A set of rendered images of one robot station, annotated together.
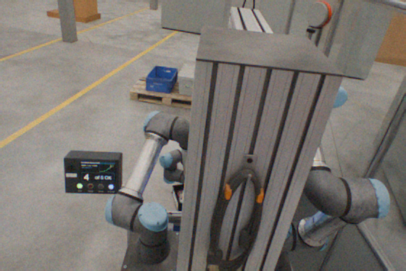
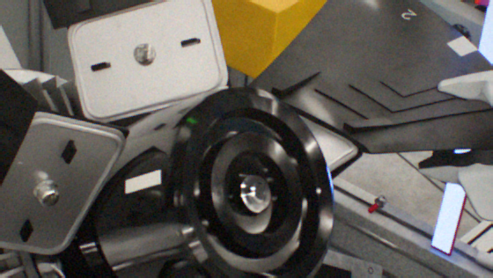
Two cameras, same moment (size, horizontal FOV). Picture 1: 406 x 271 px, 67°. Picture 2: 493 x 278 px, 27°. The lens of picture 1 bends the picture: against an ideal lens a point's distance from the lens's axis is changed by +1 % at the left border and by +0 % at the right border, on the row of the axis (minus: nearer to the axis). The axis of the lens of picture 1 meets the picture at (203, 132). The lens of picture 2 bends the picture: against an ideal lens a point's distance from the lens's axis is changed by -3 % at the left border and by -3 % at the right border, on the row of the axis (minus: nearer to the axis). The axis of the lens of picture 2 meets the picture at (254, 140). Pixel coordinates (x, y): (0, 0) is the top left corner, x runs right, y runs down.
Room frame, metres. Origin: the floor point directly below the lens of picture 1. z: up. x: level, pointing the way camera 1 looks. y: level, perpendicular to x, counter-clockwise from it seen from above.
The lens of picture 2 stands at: (2.08, 0.24, 1.58)
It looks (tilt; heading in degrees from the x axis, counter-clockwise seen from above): 35 degrees down; 221
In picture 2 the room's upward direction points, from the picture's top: 6 degrees clockwise
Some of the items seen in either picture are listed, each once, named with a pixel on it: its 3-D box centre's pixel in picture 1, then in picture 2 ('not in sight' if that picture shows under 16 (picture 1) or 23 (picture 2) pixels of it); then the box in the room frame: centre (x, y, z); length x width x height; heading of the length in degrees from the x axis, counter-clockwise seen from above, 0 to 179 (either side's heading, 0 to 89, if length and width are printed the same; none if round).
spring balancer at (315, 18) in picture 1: (319, 14); not in sight; (2.13, -0.65, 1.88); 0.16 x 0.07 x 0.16; 43
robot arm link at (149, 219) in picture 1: (151, 222); not in sight; (0.87, 0.17, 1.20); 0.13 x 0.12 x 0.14; 74
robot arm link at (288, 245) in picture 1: (275, 235); not in sight; (0.88, -0.34, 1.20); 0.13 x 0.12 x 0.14; 97
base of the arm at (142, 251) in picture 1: (153, 241); not in sight; (0.86, 0.16, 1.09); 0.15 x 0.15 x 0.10
